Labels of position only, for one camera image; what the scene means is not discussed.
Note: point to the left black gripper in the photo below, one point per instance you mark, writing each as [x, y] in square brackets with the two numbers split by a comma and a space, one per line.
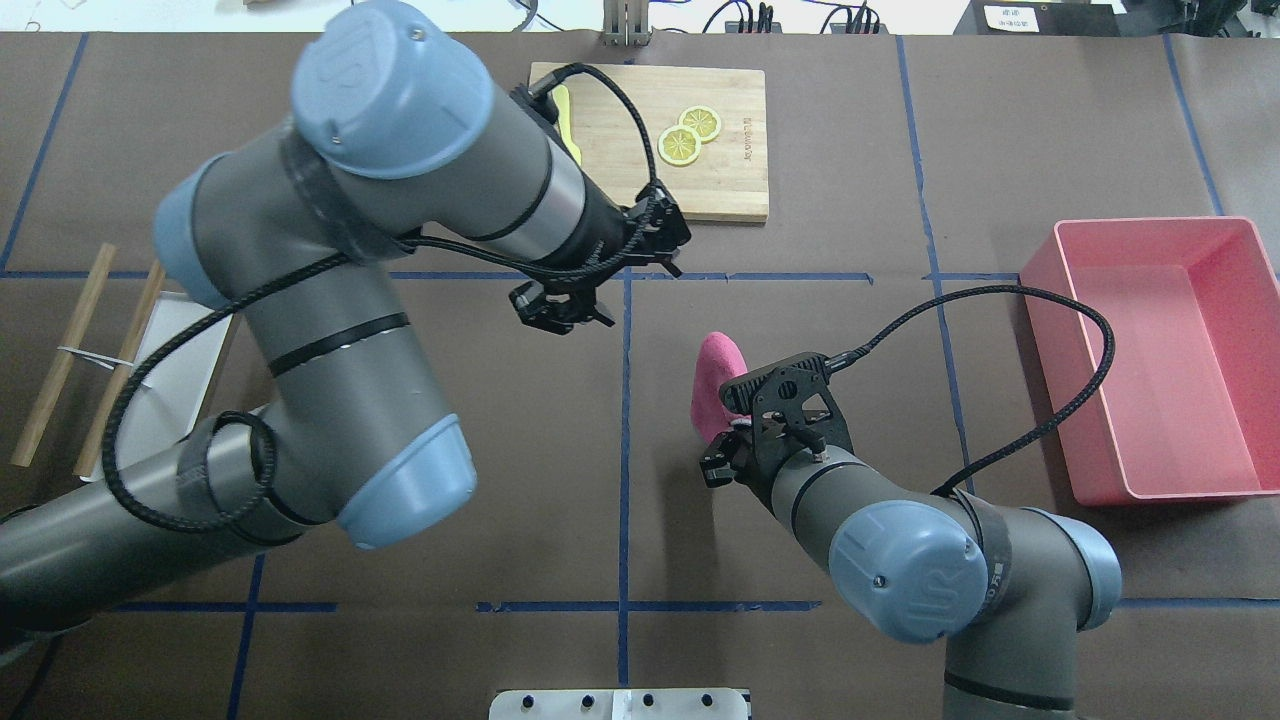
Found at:
[601, 232]

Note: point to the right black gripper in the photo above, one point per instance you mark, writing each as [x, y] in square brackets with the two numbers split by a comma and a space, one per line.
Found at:
[719, 466]

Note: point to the pink fleece cloth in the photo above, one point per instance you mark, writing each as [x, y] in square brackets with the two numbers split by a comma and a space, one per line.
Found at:
[719, 360]

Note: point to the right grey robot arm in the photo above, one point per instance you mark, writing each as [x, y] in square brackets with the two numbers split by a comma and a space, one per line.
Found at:
[1007, 590]

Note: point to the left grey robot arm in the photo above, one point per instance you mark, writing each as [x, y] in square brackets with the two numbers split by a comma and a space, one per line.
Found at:
[398, 139]

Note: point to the yellow plastic knife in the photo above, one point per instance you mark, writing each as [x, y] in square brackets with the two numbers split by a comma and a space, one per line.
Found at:
[562, 102]

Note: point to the bamboo cutting board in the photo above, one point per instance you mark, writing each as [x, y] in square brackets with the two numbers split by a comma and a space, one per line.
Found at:
[619, 112]

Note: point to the grey metal stand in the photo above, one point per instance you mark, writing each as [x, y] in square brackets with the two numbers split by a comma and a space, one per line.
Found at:
[626, 23]

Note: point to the inner wooden rod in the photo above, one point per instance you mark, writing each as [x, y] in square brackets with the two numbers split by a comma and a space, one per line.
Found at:
[121, 370]

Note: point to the wooden rod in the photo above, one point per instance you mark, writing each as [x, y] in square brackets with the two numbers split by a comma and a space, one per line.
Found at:
[121, 370]
[47, 398]

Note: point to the white rectangular tray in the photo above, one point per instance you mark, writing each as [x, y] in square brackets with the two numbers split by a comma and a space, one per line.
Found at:
[170, 401]

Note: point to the pink plastic bin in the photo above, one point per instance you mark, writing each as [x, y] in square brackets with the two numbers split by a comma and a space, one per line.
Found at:
[1190, 408]

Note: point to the outer wooden rod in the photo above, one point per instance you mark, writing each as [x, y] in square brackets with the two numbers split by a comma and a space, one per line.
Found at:
[47, 398]

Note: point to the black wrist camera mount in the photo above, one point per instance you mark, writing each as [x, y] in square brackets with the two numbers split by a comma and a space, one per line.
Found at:
[791, 411]

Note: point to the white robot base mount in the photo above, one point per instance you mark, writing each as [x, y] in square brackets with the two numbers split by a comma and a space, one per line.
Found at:
[623, 703]

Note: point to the white rack bracket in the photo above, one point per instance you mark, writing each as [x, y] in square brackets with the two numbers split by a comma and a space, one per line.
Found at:
[104, 361]

